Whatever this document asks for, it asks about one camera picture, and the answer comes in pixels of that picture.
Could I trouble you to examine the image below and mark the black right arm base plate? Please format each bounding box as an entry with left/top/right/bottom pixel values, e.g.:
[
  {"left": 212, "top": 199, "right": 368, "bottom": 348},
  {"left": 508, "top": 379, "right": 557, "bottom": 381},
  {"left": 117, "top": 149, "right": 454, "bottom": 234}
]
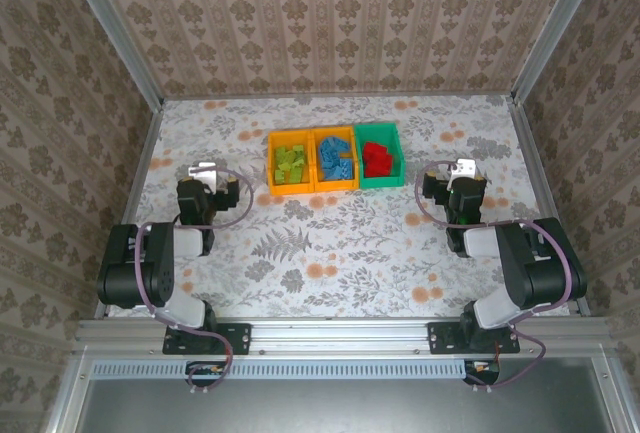
[{"left": 427, "top": 321, "right": 521, "bottom": 356}]

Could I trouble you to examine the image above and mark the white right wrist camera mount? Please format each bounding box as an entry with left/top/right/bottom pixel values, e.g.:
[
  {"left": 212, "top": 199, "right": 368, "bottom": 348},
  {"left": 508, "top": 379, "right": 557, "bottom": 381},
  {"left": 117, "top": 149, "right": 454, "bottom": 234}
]
[{"left": 447, "top": 156, "right": 476, "bottom": 189}]

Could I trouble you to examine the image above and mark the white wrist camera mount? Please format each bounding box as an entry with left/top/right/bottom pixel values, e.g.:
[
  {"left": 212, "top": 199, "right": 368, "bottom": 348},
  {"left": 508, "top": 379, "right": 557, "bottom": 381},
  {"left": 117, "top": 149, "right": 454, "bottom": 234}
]
[
  {"left": 447, "top": 156, "right": 476, "bottom": 189},
  {"left": 188, "top": 161, "right": 219, "bottom": 187}
]

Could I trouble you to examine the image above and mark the aluminium left frame post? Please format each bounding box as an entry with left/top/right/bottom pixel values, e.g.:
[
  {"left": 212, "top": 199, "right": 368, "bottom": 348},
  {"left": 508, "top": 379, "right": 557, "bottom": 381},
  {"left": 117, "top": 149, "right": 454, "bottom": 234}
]
[{"left": 56, "top": 0, "right": 166, "bottom": 107}]

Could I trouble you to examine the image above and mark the grey metal lower panel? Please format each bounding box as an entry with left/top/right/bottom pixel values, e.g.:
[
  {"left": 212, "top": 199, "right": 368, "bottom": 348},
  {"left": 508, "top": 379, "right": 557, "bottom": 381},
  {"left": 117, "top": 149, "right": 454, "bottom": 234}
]
[{"left": 49, "top": 352, "right": 626, "bottom": 433}]

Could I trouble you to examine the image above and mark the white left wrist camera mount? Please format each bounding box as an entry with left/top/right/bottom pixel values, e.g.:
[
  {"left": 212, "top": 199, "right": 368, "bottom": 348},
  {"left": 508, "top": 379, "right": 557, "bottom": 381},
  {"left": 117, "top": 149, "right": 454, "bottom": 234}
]
[{"left": 188, "top": 161, "right": 219, "bottom": 187}]

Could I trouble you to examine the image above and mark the aluminium left side rail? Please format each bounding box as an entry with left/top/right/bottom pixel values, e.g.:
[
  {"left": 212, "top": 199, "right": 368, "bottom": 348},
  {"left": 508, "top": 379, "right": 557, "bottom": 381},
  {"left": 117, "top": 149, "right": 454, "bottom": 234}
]
[{"left": 93, "top": 100, "right": 166, "bottom": 319}]

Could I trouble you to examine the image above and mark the orange plastic bin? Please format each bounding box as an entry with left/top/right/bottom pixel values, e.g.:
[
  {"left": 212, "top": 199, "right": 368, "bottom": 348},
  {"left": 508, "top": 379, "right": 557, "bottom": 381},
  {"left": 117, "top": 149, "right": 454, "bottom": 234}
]
[
  {"left": 310, "top": 126, "right": 361, "bottom": 194},
  {"left": 267, "top": 130, "right": 316, "bottom": 198}
]

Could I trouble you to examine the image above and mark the aluminium right frame post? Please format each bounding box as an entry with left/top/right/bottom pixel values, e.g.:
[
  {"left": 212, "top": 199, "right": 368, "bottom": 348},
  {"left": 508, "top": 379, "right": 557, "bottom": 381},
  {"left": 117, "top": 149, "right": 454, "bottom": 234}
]
[{"left": 509, "top": 0, "right": 610, "bottom": 104}]

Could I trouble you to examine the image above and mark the slotted grey cable duct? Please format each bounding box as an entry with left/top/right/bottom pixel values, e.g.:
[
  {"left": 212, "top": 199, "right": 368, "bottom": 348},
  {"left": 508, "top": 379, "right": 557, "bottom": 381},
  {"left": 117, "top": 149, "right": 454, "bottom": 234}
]
[{"left": 92, "top": 358, "right": 501, "bottom": 381}]

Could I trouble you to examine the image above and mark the aluminium frame post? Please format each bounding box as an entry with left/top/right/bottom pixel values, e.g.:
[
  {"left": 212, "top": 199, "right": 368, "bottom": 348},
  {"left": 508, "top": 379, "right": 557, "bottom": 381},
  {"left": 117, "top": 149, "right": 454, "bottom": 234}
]
[
  {"left": 509, "top": 0, "right": 610, "bottom": 104},
  {"left": 56, "top": 0, "right": 166, "bottom": 107}
]

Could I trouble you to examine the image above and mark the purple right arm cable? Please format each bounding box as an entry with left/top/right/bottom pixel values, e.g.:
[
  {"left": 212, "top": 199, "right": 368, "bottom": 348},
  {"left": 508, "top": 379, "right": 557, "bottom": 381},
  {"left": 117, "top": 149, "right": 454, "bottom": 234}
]
[{"left": 416, "top": 157, "right": 575, "bottom": 393}]

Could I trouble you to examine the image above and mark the floral patterned table cover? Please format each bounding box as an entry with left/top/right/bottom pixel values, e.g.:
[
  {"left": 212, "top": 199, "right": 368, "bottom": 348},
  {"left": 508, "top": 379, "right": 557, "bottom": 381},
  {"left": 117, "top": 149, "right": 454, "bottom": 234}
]
[{"left": 107, "top": 96, "right": 571, "bottom": 319}]

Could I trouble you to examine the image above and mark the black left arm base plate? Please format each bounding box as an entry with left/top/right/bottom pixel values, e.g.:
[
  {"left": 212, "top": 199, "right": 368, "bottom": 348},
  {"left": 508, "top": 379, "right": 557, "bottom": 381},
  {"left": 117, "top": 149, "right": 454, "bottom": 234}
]
[{"left": 162, "top": 321, "right": 251, "bottom": 356}]

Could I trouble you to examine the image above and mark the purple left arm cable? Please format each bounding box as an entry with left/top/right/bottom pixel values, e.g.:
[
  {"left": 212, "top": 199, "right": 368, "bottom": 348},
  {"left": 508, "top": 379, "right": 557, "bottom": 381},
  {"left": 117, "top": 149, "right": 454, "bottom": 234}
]
[{"left": 133, "top": 165, "right": 255, "bottom": 397}]

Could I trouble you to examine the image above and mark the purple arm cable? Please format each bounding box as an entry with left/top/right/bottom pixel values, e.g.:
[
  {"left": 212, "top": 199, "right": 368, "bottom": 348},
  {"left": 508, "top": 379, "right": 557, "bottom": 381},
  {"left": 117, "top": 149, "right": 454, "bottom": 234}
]
[
  {"left": 133, "top": 165, "right": 255, "bottom": 397},
  {"left": 416, "top": 157, "right": 575, "bottom": 393}
]

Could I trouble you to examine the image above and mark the aluminium front frame rail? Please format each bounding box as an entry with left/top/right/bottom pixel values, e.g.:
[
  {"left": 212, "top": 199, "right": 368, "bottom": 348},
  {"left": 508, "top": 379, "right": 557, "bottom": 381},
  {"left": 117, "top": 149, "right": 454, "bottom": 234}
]
[{"left": 73, "top": 316, "right": 615, "bottom": 354}]

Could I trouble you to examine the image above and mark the green plastic bin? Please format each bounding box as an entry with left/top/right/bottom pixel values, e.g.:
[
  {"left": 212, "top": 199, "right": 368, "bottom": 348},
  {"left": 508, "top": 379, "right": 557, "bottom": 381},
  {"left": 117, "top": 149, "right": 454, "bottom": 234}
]
[{"left": 353, "top": 121, "right": 405, "bottom": 190}]

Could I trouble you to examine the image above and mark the aluminium right side rail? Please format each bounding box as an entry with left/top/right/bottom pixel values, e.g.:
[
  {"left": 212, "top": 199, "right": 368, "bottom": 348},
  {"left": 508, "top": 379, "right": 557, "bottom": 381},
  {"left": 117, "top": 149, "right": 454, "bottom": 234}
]
[{"left": 509, "top": 95, "right": 592, "bottom": 317}]

